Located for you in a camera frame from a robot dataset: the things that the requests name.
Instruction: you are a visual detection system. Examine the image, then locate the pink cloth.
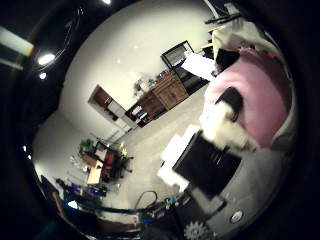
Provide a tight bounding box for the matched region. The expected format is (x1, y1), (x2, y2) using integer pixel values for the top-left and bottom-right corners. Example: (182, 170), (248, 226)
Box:
(203, 46), (296, 150)

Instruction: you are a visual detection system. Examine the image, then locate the wooden drawer cabinet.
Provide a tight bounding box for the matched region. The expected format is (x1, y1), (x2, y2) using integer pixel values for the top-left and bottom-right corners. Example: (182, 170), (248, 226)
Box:
(135, 71), (190, 122)

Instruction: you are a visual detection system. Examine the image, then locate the dark bookcase with books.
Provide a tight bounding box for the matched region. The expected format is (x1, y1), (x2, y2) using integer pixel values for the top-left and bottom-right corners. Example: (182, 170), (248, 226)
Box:
(124, 102), (151, 129)

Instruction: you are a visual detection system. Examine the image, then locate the cluttered work desk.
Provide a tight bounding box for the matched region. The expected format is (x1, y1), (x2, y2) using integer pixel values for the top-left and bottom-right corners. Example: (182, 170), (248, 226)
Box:
(78, 138), (135, 186)

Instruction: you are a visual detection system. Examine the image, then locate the potted green plant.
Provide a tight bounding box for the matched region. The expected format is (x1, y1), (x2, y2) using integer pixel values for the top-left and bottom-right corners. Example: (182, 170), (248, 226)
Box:
(132, 77), (155, 98)

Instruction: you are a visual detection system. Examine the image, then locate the black looped floor cable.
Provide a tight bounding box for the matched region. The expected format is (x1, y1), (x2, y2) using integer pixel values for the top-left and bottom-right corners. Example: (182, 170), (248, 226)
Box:
(134, 190), (159, 212)

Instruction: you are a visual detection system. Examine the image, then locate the brown wall niche box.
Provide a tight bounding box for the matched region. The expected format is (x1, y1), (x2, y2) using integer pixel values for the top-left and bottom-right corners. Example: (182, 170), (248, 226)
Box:
(87, 84), (129, 132)

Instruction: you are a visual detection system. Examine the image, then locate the black hanging cable bundle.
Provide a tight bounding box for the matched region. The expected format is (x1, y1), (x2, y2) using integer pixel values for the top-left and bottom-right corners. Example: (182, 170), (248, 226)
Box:
(49, 6), (84, 64)

